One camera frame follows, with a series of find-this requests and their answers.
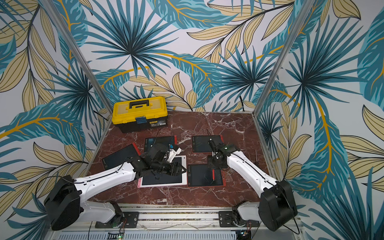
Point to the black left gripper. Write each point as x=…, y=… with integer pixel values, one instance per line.
x=174, y=170

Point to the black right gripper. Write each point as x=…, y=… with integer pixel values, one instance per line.
x=214, y=149

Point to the red stylus angled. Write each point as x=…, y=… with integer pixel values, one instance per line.
x=213, y=175

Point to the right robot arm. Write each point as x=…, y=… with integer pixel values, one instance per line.
x=277, y=204

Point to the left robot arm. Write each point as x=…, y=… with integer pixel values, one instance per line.
x=68, y=202

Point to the red tablet right front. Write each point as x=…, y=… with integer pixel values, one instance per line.
x=200, y=176

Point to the red tablet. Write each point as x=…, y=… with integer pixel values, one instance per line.
x=167, y=140
x=201, y=143
x=117, y=158
x=200, y=176

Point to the red tablet right back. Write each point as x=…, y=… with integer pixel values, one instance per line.
x=201, y=143

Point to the large pink writing tablet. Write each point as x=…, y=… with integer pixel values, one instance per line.
x=162, y=180

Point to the red tablet centre back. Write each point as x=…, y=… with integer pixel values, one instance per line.
x=167, y=140

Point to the red tablet far left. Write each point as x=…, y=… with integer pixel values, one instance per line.
x=117, y=158

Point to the black yellow screwdriver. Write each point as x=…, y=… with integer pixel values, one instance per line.
x=256, y=158

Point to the yellow black toolbox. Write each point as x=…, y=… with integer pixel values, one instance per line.
x=139, y=115

